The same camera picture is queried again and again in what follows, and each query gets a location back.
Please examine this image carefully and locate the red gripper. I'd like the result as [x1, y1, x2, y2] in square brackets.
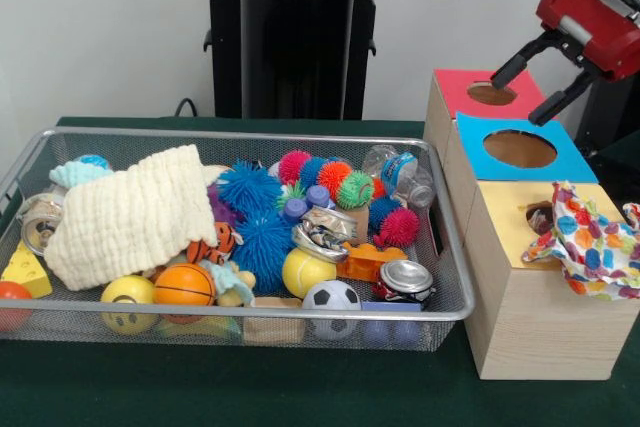
[489, 0, 640, 128]

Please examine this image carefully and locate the long polka dot cloth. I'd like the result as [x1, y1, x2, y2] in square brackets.
[521, 181, 640, 301]

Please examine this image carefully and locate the cream knitted cloth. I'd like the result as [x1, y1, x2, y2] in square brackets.
[44, 144, 220, 292]

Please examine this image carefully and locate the clear mesh bin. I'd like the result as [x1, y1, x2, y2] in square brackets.
[0, 127, 476, 353]

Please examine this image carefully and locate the wooden box with three holes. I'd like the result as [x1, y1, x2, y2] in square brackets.
[423, 69, 640, 381]

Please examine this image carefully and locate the black monitor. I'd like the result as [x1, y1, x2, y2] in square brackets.
[575, 77, 640, 178]

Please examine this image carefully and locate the crushed red drink can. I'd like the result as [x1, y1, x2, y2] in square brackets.
[374, 259, 438, 306]

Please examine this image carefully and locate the black and white soccer ball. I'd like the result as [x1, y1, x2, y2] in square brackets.
[303, 280, 363, 341]

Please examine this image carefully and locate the yellow tennis ball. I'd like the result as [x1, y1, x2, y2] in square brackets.
[280, 249, 337, 300]

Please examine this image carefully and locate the blue spiky rubber ball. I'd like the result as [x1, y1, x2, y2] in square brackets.
[232, 211, 296, 293]
[217, 159, 286, 216]

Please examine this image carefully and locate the striped tiger plush toy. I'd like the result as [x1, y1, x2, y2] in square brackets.
[184, 222, 244, 267]

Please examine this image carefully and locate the orange toy basketball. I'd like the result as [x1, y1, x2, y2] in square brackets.
[153, 263, 217, 308]

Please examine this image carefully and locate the yellow smiley ball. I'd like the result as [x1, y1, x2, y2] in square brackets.
[100, 275, 159, 336]

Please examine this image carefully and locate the mint green cloth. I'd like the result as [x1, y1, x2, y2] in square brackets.
[50, 157, 113, 191]

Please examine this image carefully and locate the silver drink can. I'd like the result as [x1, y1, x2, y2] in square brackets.
[18, 192, 69, 256]

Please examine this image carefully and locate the yellow cheese wedge toy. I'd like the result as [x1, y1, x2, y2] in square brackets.
[0, 242, 53, 300]

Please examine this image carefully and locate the red ball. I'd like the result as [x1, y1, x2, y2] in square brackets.
[0, 281, 33, 333]

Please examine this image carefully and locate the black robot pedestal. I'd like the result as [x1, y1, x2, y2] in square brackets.
[193, 0, 401, 120]

